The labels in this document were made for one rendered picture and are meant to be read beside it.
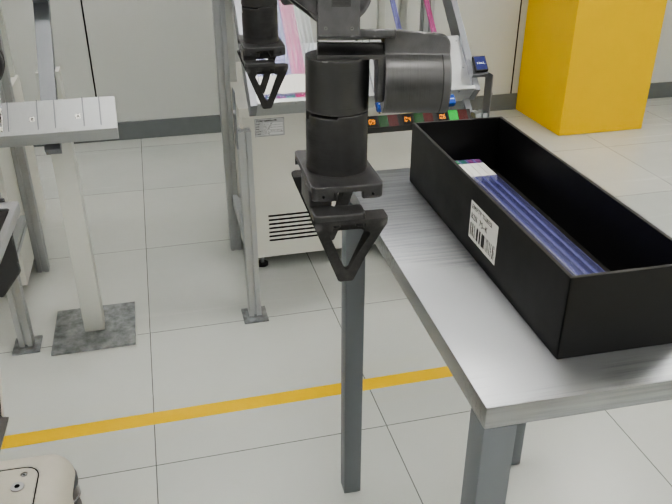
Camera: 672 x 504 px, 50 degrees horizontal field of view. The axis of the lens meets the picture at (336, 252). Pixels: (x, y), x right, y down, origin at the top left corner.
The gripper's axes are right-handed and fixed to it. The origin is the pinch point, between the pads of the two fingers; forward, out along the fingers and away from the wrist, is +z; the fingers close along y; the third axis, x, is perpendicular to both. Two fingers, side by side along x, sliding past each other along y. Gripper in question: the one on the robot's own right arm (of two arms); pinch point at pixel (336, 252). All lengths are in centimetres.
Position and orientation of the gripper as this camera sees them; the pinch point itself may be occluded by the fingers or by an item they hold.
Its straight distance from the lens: 72.8
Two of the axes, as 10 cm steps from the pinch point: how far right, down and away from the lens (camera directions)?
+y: -2.1, -4.5, 8.7
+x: -9.8, 0.9, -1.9
